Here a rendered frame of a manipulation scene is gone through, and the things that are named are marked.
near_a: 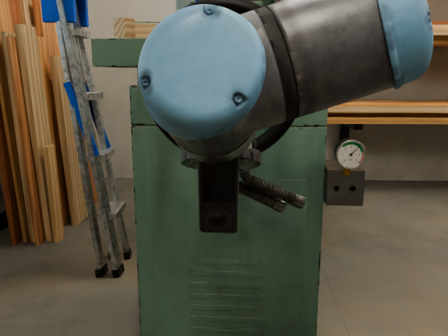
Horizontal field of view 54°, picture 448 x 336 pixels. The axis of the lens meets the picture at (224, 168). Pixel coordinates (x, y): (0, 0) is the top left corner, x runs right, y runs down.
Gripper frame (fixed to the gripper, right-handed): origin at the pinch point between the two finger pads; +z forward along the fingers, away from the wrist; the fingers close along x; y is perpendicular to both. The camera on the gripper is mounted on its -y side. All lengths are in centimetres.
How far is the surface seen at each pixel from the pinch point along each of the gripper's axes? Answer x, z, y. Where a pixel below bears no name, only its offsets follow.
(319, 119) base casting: -19.3, 29.8, 15.0
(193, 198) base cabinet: 9.1, 35.9, -2.1
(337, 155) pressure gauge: -22.3, 26.1, 6.3
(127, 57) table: 22.6, 25.2, 27.8
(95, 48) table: 29.6, 24.5, 29.8
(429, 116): -125, 227, 66
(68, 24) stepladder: 63, 85, 66
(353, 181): -26.5, 31.1, 1.3
